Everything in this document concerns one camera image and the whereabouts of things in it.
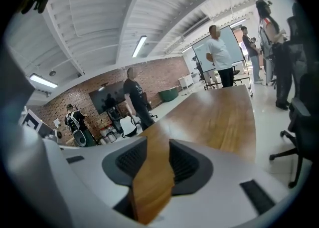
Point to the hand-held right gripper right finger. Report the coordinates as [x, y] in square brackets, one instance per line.
[192, 172]

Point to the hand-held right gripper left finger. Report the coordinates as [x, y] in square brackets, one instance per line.
[124, 162]

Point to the green round tub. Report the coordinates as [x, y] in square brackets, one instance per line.
[169, 94]

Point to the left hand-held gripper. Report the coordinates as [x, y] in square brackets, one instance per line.
[31, 122]

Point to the rolling whiteboard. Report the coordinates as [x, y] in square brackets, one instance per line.
[234, 45]

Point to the ceiling smoke detector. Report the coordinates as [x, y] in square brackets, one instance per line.
[52, 73]

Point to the ceiling tube light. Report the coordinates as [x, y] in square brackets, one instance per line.
[43, 80]
[139, 46]

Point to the wooden table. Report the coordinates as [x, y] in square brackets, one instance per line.
[211, 122]

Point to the trash can with bag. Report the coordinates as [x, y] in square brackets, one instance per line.
[112, 137]

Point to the white cabinet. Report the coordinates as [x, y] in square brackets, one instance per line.
[185, 81]

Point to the black wall screen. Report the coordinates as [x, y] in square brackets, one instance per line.
[107, 97]

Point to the black office chair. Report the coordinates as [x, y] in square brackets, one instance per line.
[299, 122]
[236, 72]

